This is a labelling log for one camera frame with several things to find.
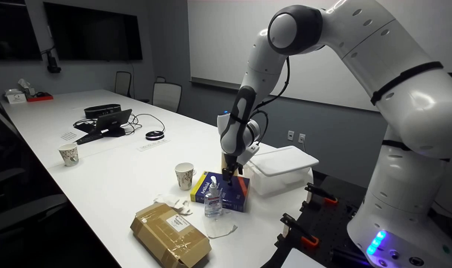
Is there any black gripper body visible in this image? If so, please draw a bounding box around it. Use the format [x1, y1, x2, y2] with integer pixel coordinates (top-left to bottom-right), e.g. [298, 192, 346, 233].
[221, 148, 246, 175]

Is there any patterned paper cup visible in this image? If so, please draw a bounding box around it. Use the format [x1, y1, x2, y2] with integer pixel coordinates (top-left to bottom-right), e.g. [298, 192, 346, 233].
[173, 161, 194, 192]
[56, 142, 80, 169]

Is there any clear lidded plastic container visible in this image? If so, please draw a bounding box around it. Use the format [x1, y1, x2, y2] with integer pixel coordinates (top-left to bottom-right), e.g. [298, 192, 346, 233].
[242, 145, 321, 198]

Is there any flat clear plastic packaging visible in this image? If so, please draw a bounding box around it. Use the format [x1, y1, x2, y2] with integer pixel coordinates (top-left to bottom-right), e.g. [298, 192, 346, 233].
[202, 218, 239, 242]

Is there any crumpled clear plastic wrap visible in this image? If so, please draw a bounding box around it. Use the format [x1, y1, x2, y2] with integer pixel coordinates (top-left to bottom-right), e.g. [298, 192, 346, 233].
[154, 194, 193, 218]

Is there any black round puck speaker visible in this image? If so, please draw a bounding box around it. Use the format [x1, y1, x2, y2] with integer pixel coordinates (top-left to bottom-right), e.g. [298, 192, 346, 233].
[144, 128, 166, 142]

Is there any taped brown cardboard box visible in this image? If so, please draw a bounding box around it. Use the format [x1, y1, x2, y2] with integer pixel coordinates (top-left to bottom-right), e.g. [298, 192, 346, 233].
[129, 201, 212, 268]

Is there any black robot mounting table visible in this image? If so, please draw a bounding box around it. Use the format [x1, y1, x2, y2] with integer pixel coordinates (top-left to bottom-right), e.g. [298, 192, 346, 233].
[261, 170, 452, 268]

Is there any black conference phone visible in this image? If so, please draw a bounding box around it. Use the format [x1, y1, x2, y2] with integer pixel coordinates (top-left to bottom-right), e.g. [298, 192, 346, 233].
[74, 108, 133, 146]

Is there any black conference speaker bar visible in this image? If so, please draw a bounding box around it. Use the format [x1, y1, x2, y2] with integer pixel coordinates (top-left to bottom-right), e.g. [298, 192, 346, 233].
[83, 103, 123, 121]

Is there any red tray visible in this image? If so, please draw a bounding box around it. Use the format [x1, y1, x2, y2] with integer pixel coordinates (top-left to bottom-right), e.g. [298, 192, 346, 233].
[25, 91, 54, 105]

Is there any white wipes bottle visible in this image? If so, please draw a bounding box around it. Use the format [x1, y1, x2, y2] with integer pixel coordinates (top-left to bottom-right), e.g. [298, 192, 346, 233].
[16, 78, 37, 99]

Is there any white tissue box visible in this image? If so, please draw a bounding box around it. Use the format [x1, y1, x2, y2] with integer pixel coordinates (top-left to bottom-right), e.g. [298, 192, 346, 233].
[2, 88, 28, 106]

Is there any black clamp with orange handle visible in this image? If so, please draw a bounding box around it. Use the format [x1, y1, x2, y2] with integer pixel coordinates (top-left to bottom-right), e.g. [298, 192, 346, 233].
[304, 182, 338, 207]
[279, 213, 321, 250]

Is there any thin black table cable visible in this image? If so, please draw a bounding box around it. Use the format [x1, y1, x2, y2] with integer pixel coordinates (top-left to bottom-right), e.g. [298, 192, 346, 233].
[127, 112, 166, 136]

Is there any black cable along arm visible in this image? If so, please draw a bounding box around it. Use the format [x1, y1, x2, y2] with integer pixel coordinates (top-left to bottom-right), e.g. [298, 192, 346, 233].
[248, 55, 291, 131]

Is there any wall whiteboard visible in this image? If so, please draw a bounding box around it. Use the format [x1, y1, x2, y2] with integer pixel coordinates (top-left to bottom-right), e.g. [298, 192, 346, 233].
[185, 0, 452, 113]

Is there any large wall television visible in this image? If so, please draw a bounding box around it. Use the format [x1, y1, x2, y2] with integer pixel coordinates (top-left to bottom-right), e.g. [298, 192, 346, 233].
[42, 2, 144, 63]

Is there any smaller wall television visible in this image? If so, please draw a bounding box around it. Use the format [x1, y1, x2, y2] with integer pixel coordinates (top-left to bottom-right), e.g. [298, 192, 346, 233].
[0, 0, 42, 63]

